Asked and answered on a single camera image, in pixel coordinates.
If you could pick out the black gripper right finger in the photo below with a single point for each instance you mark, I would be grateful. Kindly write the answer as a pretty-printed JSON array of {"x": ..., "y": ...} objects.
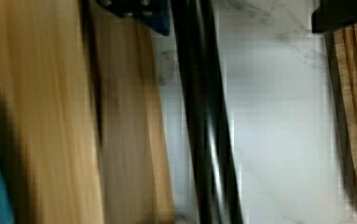
[{"x": 333, "y": 15}]

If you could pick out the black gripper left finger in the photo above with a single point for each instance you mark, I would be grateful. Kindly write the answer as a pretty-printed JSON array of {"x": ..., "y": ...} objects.
[{"x": 152, "y": 13}]

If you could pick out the black drawer handle bar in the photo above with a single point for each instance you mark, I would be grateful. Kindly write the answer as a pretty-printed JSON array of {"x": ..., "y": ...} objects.
[{"x": 206, "y": 113}]

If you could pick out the bamboo drawer cabinet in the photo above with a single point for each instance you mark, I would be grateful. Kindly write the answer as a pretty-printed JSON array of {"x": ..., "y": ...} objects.
[{"x": 81, "y": 130}]

